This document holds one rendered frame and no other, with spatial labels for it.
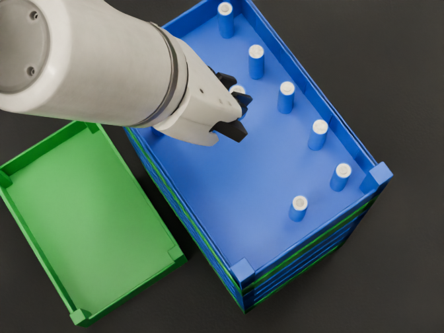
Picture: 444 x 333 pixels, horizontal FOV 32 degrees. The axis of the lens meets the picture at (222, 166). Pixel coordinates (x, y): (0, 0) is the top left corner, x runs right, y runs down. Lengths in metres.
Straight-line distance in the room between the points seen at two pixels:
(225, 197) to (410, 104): 0.57
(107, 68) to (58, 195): 0.85
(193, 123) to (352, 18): 0.83
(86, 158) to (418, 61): 0.61
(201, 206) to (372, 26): 0.64
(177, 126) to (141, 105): 0.07
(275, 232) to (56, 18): 0.48
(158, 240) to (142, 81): 0.77
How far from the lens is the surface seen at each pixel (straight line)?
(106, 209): 1.32
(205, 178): 0.90
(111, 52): 0.51
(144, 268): 1.29
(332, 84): 1.37
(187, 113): 0.62
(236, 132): 0.69
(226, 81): 0.76
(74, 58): 0.48
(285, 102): 0.88
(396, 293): 1.30
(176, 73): 0.59
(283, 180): 0.90
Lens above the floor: 1.27
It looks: 75 degrees down
